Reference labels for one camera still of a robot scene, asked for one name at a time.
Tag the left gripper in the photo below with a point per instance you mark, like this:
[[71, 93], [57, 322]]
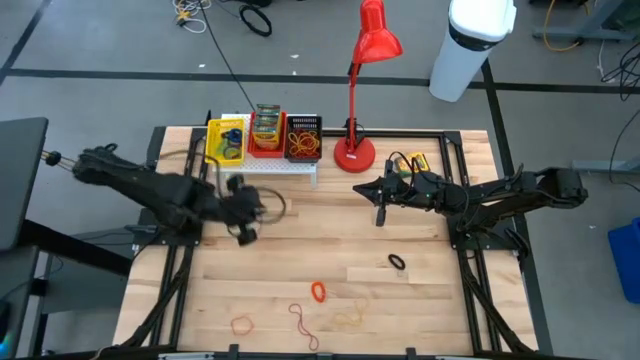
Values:
[[230, 207]]

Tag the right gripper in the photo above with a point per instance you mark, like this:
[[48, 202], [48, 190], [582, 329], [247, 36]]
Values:
[[410, 194]]

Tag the red rubber band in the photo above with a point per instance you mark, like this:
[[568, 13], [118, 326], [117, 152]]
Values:
[[283, 207], [301, 325]]

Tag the red plastic basket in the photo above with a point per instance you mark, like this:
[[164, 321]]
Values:
[[251, 150]]

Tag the black plastic basket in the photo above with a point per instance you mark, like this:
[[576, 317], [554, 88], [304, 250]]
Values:
[[289, 159]]

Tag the yellow plastic basket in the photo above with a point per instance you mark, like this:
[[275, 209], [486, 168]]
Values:
[[212, 150]]

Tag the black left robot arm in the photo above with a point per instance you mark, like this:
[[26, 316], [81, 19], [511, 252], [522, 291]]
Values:
[[150, 192]]

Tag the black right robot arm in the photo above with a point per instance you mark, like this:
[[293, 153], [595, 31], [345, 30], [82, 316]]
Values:
[[500, 192]]

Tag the red desk lamp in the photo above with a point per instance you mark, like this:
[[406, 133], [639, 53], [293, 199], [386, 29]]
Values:
[[375, 40]]

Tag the black desk support beam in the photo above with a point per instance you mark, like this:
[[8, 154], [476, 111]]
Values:
[[75, 247]]

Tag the grey metal desk foot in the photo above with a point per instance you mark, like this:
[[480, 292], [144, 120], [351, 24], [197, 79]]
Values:
[[605, 166]]

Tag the dark grey side desk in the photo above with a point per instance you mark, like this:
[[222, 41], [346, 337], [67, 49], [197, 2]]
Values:
[[20, 180]]

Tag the grey metal desk leg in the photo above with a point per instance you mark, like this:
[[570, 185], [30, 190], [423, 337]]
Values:
[[600, 20]]

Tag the white perforated metal riser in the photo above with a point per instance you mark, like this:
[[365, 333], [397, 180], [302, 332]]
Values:
[[270, 167]]

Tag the white cylindrical trash bin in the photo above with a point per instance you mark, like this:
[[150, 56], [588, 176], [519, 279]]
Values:
[[465, 60]]

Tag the blue plastic bin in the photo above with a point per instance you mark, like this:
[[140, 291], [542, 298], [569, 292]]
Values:
[[627, 260]]

